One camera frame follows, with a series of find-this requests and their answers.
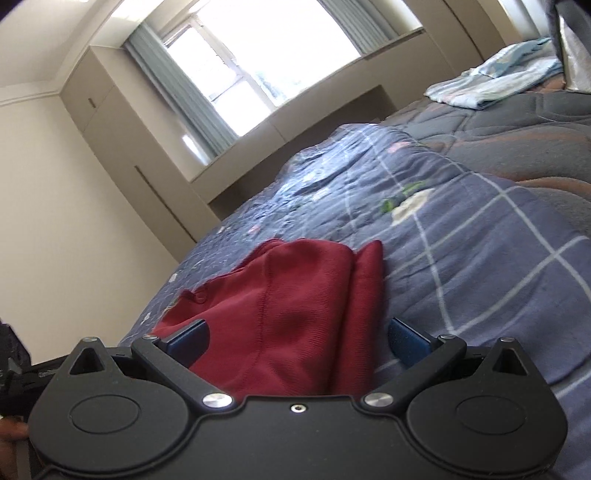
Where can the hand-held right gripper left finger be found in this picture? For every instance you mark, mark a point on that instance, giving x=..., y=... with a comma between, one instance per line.
x=187, y=341

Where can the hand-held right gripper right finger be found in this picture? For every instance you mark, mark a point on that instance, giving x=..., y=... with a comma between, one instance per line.
x=408, y=344

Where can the red knit garment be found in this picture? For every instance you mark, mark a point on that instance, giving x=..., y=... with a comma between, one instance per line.
x=286, y=314

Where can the person's left hand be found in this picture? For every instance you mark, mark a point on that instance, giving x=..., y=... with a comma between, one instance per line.
x=10, y=429

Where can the blue plaid quilt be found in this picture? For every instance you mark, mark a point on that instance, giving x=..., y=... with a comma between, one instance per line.
x=461, y=277

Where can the beige tall wardrobe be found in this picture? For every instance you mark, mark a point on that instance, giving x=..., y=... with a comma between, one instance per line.
x=120, y=152

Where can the grey brown quilted blanket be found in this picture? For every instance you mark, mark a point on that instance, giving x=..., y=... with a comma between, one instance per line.
x=508, y=134

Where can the wide grey-blue curtain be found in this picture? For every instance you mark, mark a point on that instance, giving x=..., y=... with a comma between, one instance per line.
x=194, y=97

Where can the beige window ledge cabinet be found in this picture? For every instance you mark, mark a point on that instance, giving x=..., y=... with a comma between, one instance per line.
x=295, y=120

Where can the light blue folded cloth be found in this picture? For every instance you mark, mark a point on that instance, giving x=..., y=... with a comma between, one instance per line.
x=498, y=78

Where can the window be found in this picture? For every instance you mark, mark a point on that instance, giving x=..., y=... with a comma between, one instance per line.
x=277, y=46

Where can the narrow grey-blue curtain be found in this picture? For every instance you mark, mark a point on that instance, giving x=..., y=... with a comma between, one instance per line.
x=360, y=23

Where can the silver grey pillow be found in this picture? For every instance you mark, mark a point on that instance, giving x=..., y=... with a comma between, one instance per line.
x=575, y=50

